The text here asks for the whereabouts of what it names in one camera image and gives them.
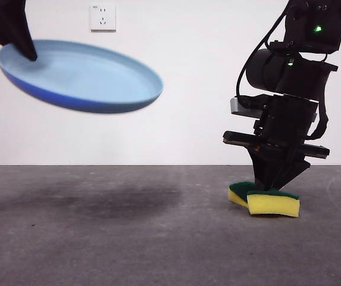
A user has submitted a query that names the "yellow sponge with green pad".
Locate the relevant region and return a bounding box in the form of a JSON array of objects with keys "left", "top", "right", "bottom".
[{"left": 228, "top": 181, "right": 301, "bottom": 218}]

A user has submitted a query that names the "white wall socket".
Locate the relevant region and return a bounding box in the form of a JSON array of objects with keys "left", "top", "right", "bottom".
[{"left": 90, "top": 4, "right": 117, "bottom": 33}]

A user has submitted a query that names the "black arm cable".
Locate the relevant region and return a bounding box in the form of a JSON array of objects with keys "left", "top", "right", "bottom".
[
  {"left": 308, "top": 52, "right": 330, "bottom": 141},
  {"left": 236, "top": 4, "right": 293, "bottom": 108}
]

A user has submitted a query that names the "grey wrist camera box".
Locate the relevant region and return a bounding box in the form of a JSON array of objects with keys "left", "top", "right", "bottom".
[{"left": 229, "top": 97, "right": 264, "bottom": 118}]

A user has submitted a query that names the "blue round plate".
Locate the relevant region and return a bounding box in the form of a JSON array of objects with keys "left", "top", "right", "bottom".
[{"left": 0, "top": 39, "right": 164, "bottom": 114}]

